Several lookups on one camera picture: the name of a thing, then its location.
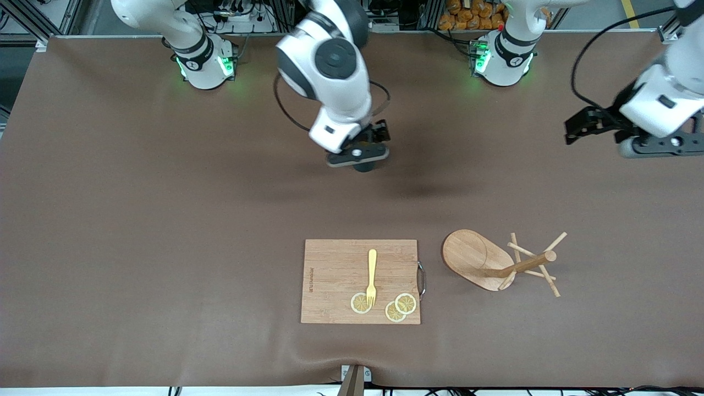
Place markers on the dark teal mug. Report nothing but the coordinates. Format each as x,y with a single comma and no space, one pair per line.
363,167

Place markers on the brown camera mount post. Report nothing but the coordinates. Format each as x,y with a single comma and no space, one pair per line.
352,382

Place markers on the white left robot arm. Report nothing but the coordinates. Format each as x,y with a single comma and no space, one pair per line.
503,60

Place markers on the white power strip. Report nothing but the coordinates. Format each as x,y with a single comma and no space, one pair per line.
242,16

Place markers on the lemon slice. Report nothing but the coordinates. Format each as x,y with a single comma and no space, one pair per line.
391,314
357,304
407,303

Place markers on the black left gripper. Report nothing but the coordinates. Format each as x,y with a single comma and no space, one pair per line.
612,118

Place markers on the orange snack packages pile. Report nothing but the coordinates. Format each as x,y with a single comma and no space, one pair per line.
467,16

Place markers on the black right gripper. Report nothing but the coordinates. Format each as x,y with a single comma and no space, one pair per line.
376,133

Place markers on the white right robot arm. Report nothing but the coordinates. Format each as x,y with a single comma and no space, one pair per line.
335,60

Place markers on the brown table mat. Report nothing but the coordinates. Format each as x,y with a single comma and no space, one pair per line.
165,192

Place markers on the wooden mug tree rack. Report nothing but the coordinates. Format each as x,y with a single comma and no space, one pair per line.
473,258

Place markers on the yellow plastic fork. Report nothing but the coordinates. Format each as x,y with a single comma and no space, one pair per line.
372,269

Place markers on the white electrical connector block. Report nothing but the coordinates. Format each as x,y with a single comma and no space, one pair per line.
385,26

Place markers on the bamboo cutting board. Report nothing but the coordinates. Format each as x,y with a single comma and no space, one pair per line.
335,280

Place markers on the aluminium frame strut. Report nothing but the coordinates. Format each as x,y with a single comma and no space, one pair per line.
666,36
42,44

